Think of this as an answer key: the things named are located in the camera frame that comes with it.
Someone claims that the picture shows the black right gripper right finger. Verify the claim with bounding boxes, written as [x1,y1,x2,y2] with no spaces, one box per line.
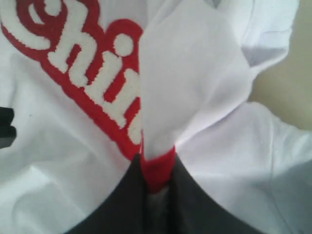
[168,157,246,234]

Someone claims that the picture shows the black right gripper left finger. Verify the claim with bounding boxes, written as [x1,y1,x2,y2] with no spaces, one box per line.
[67,154,146,234]

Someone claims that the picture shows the white t-shirt with red logo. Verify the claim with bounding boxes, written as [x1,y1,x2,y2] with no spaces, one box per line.
[0,0,312,234]

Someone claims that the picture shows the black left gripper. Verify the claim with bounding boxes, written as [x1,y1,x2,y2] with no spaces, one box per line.
[0,107,17,149]

